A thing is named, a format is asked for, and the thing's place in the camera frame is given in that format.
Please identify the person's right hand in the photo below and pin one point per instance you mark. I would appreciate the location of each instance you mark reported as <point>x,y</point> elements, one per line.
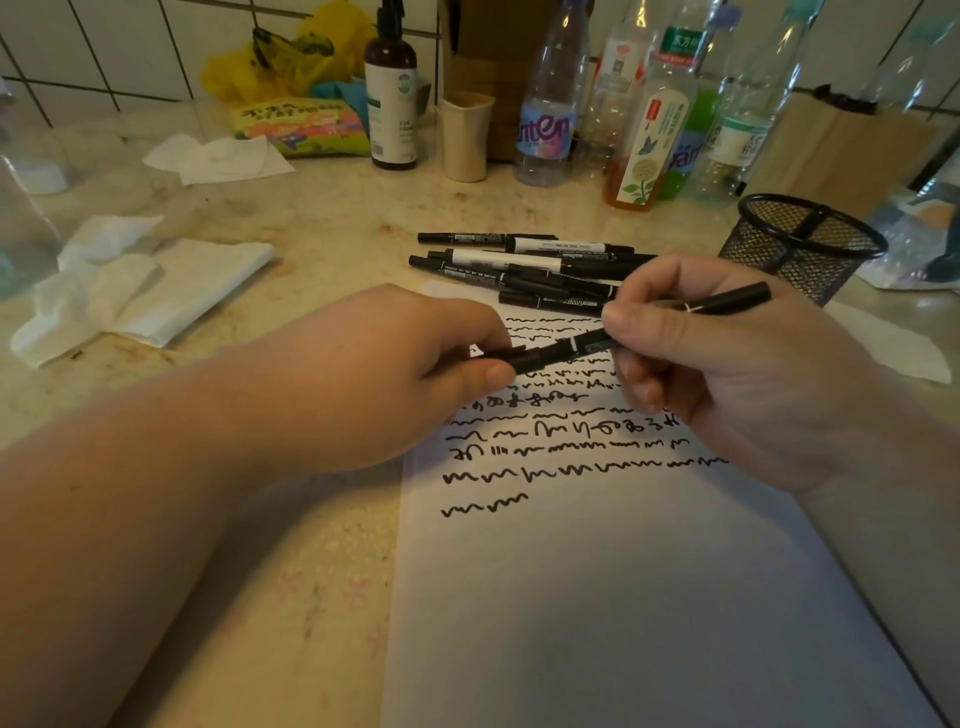
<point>765,390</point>

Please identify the beige cup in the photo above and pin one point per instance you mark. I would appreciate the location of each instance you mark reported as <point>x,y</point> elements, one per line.
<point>466,142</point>

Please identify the clear plastic bag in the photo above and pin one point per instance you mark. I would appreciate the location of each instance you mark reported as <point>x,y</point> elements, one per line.
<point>922,247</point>

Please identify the black mesh pen holder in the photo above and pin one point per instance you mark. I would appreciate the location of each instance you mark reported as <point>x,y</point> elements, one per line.
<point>757,255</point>

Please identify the green soda bottle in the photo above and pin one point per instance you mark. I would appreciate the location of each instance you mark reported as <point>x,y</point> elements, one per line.
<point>701,112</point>

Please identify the brown spray bottle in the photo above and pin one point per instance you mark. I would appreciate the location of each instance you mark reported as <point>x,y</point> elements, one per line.
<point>391,105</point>

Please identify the water bottle teal cap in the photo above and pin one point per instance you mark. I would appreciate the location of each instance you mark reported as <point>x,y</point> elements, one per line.
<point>739,142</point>
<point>907,60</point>

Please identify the small cardboard box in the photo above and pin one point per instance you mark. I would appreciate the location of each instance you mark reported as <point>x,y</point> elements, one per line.
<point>832,157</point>

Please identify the white paper sheet fine scribbles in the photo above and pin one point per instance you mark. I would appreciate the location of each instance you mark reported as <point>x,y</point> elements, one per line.
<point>600,600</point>

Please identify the pile of black pens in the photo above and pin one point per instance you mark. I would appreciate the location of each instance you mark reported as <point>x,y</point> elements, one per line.
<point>540,266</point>

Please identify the clear bottle purple cap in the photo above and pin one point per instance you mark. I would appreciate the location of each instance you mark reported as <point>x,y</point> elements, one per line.
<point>547,127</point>

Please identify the crumpled white tissue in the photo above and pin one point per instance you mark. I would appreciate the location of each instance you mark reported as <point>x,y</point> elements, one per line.
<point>75,292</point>

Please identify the small white paper piece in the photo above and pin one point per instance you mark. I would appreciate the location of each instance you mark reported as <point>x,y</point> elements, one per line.
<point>892,345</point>

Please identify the orange tea bottle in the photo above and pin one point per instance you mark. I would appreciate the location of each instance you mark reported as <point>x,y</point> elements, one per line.
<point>649,150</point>

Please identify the black marker pen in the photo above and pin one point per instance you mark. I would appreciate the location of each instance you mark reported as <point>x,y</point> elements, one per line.
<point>810,229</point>
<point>555,352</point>

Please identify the person's left forearm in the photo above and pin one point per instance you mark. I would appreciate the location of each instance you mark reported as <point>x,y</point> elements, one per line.
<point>112,540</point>

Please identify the person's left hand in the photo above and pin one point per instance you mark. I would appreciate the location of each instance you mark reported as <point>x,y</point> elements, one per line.
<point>360,382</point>

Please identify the open cardboard box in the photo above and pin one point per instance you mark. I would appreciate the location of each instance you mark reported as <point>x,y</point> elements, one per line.
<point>487,75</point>

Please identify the colourful snack packet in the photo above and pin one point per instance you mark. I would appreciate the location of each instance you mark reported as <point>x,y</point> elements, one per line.
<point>300,127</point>

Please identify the clear bottle white cap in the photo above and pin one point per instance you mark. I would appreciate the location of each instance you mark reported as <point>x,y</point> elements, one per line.
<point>619,67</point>

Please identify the yellow plastic bag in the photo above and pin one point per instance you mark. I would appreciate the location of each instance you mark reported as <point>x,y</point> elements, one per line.
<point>240,75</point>

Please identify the folded white napkin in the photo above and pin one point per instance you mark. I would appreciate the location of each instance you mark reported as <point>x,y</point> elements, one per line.
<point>202,285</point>

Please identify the flat white tissue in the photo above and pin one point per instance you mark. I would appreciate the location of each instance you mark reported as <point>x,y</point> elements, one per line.
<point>225,161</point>

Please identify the grey bowl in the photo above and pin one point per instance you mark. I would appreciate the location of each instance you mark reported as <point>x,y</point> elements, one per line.
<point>424,97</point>

